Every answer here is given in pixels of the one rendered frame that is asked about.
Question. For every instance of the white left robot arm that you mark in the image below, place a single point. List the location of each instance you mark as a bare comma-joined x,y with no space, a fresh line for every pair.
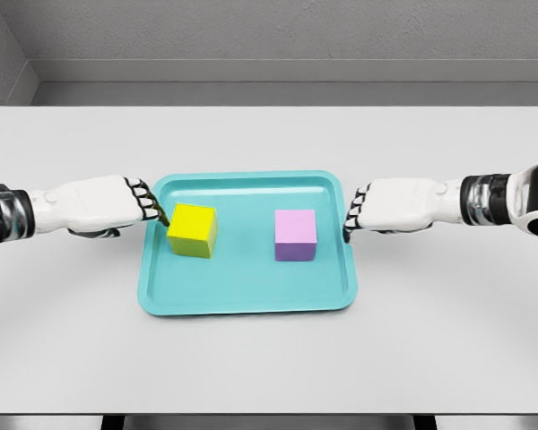
18,214

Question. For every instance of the teal tray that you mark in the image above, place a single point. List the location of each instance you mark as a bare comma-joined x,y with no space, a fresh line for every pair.
251,286

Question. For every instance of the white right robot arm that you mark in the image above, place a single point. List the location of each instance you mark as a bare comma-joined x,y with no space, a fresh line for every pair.
497,201

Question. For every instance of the pink cube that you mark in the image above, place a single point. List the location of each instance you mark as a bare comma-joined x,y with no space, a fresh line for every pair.
295,234

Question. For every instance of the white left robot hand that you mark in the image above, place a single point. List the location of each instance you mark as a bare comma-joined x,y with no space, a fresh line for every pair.
101,201

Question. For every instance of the yellow cube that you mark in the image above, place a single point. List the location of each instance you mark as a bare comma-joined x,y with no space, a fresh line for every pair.
193,230

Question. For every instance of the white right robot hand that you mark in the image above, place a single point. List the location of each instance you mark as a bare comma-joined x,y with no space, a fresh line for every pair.
394,203

